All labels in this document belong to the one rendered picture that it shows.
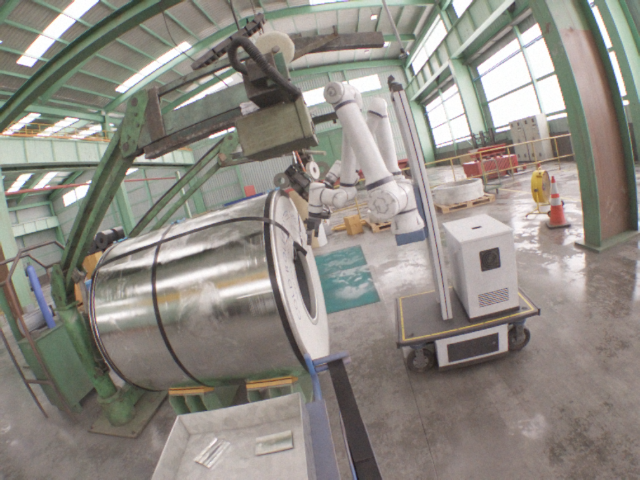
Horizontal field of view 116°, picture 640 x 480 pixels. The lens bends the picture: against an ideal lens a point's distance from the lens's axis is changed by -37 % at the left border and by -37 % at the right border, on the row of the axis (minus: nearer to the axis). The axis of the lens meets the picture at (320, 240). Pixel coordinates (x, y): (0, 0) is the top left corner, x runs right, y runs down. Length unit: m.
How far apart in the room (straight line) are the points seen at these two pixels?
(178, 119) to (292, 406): 1.23
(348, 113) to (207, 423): 1.41
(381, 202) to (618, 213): 3.38
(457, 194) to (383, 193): 5.85
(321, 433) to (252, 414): 0.12
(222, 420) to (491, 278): 1.67
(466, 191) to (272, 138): 6.62
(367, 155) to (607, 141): 3.22
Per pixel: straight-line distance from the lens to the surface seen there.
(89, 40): 4.43
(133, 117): 1.60
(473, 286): 1.93
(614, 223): 4.29
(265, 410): 0.54
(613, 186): 4.22
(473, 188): 7.40
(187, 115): 1.44
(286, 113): 0.87
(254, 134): 0.88
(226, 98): 1.38
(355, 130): 1.57
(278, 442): 0.50
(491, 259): 1.90
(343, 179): 1.81
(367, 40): 1.41
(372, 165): 1.54
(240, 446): 0.54
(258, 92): 0.83
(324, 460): 0.46
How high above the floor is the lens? 1.35
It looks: 10 degrees down
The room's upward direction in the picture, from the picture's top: 16 degrees counter-clockwise
